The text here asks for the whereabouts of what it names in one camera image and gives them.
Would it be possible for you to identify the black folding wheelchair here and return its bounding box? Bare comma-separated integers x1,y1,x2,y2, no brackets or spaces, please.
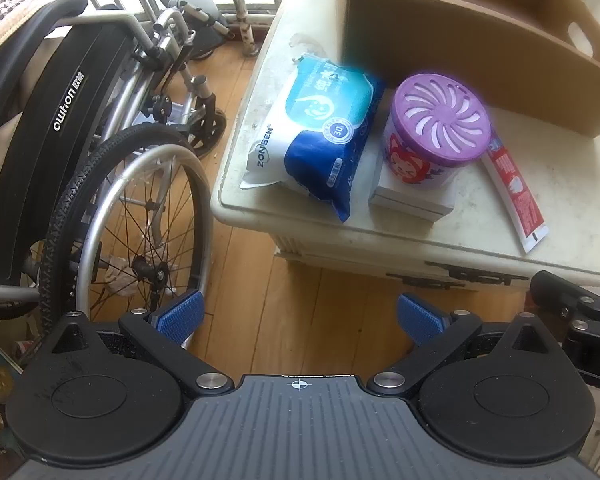
0,0,233,338

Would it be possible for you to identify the cream cabinet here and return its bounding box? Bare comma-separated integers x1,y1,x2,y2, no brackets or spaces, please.
211,0,600,311

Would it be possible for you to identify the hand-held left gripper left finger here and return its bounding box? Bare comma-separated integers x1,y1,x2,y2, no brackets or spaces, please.
30,289,233,395

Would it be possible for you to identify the crumpled white bag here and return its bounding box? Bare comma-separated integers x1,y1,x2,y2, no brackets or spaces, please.
104,254,148,297

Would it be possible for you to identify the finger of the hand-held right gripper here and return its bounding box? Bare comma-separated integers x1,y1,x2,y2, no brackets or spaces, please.
529,270,600,332

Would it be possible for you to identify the brown cardboard box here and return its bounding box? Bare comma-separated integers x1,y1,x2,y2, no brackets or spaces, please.
341,0,600,138

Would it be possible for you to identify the black ornate drawer handle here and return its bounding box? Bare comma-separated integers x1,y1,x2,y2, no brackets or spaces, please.
386,259,531,292

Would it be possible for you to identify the blue wet wipes pack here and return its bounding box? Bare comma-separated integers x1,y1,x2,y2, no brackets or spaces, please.
239,56,385,224

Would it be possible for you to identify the white box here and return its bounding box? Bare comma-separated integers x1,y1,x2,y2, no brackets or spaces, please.
368,152,458,223

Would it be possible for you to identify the red toothpaste tube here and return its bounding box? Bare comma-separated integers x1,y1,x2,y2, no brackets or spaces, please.
481,132,550,255

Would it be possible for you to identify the checkered cloth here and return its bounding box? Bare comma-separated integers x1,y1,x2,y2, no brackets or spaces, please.
0,0,48,66

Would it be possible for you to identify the purple lid air freshener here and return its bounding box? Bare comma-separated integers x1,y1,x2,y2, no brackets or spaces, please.
383,73,492,191

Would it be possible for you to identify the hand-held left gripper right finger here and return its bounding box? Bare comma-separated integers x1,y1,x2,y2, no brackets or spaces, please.
367,292,572,396

